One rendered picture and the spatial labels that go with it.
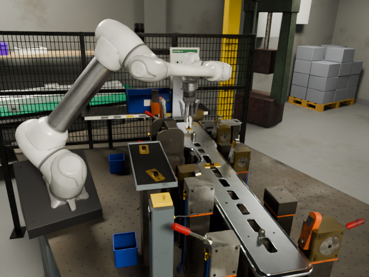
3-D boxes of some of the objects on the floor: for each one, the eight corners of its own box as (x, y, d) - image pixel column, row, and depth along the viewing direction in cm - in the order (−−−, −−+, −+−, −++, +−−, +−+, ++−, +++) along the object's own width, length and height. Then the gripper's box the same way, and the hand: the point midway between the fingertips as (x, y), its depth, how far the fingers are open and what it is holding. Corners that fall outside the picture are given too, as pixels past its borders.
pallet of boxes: (321, 96, 724) (331, 44, 681) (353, 104, 664) (367, 48, 622) (288, 102, 664) (296, 45, 622) (320, 111, 605) (332, 49, 562)
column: (61, 345, 170) (44, 247, 146) (48, 304, 194) (32, 213, 170) (115, 318, 186) (108, 226, 162) (98, 283, 210) (89, 198, 186)
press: (254, 111, 597) (272, -46, 501) (290, 125, 529) (319, -54, 433) (226, 116, 563) (240, -51, 468) (260, 131, 495) (284, -61, 400)
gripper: (179, 90, 181) (178, 129, 190) (203, 90, 184) (201, 128, 193) (176, 88, 188) (175, 126, 197) (199, 87, 191) (197, 125, 200)
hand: (188, 122), depth 194 cm, fingers closed, pressing on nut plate
